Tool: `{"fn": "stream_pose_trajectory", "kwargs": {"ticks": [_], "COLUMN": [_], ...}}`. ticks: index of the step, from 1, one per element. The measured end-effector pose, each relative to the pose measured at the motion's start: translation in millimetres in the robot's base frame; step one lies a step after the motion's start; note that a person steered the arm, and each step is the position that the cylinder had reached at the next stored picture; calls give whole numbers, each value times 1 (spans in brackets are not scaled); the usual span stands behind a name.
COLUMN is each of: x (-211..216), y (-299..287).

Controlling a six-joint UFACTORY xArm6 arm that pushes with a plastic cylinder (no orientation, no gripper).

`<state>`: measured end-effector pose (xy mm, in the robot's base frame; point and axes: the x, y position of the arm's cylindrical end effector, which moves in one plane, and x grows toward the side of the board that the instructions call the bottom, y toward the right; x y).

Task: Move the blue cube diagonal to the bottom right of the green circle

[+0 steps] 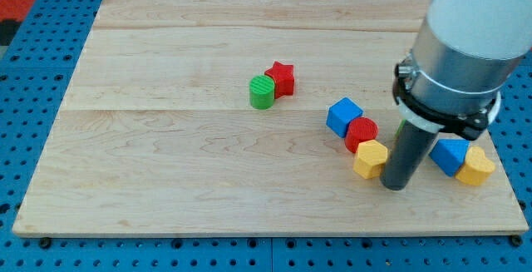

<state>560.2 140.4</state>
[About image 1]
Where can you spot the green cylinder block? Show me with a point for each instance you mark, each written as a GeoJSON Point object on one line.
{"type": "Point", "coordinates": [261, 92]}

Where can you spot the wooden board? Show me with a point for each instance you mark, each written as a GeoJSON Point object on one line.
{"type": "Point", "coordinates": [156, 137]}

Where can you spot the yellow hexagon block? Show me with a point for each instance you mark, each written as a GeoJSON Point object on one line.
{"type": "Point", "coordinates": [370, 159]}

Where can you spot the green block behind tool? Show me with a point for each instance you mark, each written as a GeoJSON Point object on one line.
{"type": "Point", "coordinates": [400, 127]}

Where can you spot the yellow heart block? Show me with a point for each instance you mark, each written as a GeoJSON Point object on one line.
{"type": "Point", "coordinates": [476, 168]}

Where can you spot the red cylinder block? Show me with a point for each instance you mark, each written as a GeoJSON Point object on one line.
{"type": "Point", "coordinates": [360, 130]}

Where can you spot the red star block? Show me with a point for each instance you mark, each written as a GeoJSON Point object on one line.
{"type": "Point", "coordinates": [283, 78]}

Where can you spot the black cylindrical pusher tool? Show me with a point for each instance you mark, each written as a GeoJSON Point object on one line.
{"type": "Point", "coordinates": [409, 149]}

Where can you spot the blue triangle block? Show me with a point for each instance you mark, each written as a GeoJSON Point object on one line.
{"type": "Point", "coordinates": [449, 154]}

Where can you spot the blue cube block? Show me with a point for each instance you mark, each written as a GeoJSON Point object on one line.
{"type": "Point", "coordinates": [341, 114]}

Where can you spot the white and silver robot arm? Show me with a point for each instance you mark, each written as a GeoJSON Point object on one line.
{"type": "Point", "coordinates": [462, 56]}

